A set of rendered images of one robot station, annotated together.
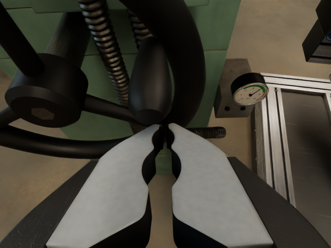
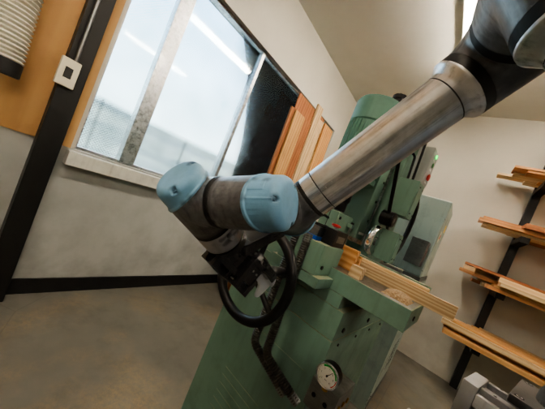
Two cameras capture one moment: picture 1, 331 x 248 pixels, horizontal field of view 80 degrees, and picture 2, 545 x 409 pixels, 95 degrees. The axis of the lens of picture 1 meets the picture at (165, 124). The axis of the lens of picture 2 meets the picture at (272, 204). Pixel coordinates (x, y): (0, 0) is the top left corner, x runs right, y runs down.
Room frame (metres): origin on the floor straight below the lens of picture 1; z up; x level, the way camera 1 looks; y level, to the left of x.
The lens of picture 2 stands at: (-0.44, -0.30, 1.03)
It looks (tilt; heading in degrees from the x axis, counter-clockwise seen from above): 2 degrees down; 37
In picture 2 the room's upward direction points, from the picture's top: 22 degrees clockwise
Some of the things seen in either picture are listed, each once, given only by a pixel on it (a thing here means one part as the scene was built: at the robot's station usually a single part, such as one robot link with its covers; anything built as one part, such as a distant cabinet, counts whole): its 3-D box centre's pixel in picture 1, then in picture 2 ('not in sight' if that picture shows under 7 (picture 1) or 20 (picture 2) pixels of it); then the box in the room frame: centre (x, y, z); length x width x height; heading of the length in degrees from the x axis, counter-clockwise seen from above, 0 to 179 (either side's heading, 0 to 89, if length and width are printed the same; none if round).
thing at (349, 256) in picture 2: not in sight; (325, 247); (0.40, 0.04, 0.94); 0.23 x 0.02 x 0.07; 87
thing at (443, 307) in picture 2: not in sight; (355, 264); (0.46, -0.06, 0.92); 0.60 x 0.02 x 0.04; 87
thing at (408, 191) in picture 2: not in sight; (405, 199); (0.68, -0.08, 1.22); 0.09 x 0.08 x 0.15; 177
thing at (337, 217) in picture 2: not in sight; (335, 222); (0.49, 0.08, 1.03); 0.14 x 0.07 x 0.09; 177
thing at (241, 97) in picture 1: (246, 91); (328, 376); (0.25, -0.16, 0.65); 0.06 x 0.04 x 0.08; 87
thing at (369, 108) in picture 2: not in sight; (365, 144); (0.47, 0.09, 1.35); 0.18 x 0.18 x 0.31
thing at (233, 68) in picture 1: (232, 88); (330, 393); (0.32, -0.17, 0.58); 0.12 x 0.08 x 0.08; 177
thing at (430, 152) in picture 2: not in sight; (422, 167); (0.78, -0.07, 1.40); 0.10 x 0.06 x 0.16; 177
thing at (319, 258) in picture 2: not in sight; (311, 251); (0.28, 0.03, 0.91); 0.15 x 0.14 x 0.09; 87
